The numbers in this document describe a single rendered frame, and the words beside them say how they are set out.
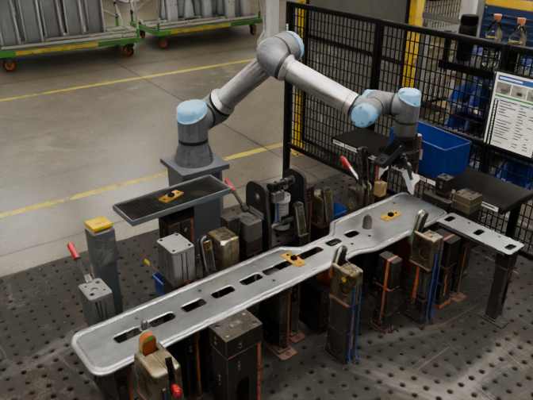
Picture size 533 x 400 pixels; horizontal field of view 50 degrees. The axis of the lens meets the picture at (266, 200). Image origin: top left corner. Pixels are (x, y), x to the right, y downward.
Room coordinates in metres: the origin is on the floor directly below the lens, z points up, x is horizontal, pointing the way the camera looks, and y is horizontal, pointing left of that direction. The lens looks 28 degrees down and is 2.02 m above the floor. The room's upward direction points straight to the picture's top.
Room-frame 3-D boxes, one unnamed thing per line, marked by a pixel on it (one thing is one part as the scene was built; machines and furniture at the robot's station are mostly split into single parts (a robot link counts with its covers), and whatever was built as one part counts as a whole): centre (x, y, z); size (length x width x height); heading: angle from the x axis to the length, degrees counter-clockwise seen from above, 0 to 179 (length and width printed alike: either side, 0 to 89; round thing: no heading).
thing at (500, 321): (1.64, -0.81, 0.84); 0.11 x 0.06 x 0.29; 39
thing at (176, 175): (2.10, 0.29, 0.90); 0.21 x 0.21 x 0.40; 34
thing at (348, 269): (1.45, -0.24, 0.87); 0.12 x 0.09 x 0.35; 39
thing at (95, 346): (1.53, -0.08, 1.00); 1.38 x 0.22 x 0.02; 129
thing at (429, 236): (1.64, -0.54, 0.87); 0.12 x 0.09 x 0.35; 39
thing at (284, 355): (1.49, -0.03, 0.84); 0.17 x 0.06 x 0.29; 39
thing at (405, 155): (1.86, -0.48, 1.25); 0.09 x 0.08 x 0.12; 129
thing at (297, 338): (1.56, -0.08, 0.84); 0.13 x 0.05 x 0.29; 39
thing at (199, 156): (2.10, 0.29, 1.15); 0.15 x 0.15 x 0.10
